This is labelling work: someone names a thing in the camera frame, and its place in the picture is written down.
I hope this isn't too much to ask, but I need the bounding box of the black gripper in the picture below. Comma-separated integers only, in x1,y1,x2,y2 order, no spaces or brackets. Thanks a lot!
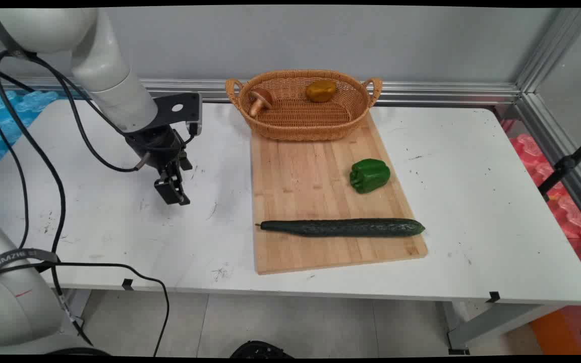
125,125,194,206

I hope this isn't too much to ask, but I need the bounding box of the yellow-brown potato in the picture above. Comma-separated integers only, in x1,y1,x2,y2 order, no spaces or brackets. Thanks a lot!
305,79,337,103

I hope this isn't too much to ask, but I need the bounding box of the brown toy mushroom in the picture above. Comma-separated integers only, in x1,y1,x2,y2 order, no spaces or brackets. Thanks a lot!
248,88,273,118

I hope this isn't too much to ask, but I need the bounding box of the wooden cutting board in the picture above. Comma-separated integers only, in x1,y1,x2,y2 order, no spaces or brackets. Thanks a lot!
250,112,429,276

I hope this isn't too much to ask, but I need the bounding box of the woven wicker basket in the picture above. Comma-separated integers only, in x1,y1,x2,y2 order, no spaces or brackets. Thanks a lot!
225,69,383,142

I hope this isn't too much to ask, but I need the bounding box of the long dark green cucumber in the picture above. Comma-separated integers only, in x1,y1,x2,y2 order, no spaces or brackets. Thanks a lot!
255,218,426,238

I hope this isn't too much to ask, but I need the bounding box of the blue foam mat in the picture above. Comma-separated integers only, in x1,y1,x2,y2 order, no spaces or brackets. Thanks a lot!
0,89,89,178

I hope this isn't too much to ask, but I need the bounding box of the black round floor object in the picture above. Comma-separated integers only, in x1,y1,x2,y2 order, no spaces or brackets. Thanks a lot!
229,340,296,359

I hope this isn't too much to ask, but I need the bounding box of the green bell pepper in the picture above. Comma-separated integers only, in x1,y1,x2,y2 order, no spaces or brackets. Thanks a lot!
349,158,391,194

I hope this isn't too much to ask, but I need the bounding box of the grey metal table leg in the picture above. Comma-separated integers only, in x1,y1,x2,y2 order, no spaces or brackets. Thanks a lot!
441,301,567,355

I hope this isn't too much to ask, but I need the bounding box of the black tripod pole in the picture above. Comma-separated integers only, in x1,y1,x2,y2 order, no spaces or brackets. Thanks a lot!
538,130,581,202

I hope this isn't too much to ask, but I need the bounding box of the red foam mat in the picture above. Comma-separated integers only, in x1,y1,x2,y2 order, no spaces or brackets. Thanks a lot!
501,118,581,283

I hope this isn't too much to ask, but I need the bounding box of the orange floor panel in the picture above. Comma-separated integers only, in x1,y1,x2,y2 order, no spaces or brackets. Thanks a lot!
529,308,581,356

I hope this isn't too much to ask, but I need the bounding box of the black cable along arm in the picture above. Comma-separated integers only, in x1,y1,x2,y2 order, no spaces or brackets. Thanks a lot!
0,50,151,348

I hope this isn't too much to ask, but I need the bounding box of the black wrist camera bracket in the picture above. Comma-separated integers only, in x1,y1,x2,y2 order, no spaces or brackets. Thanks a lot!
153,92,204,137

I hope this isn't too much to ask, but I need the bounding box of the black cable to floor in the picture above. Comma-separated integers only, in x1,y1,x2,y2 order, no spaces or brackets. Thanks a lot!
43,261,171,357

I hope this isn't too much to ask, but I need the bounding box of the grey printed velcro strap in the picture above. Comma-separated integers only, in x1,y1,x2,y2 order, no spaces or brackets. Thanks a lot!
0,248,61,278

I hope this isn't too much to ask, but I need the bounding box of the horizontal aluminium frame rail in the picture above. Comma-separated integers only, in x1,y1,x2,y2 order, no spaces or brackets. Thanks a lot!
0,76,521,106

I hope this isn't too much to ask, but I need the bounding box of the aluminium side frame rail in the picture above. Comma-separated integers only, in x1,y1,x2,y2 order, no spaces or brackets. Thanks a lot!
515,92,581,233

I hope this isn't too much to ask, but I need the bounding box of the aluminium corner frame post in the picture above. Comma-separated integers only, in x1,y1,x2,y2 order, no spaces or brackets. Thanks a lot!
515,8,581,95

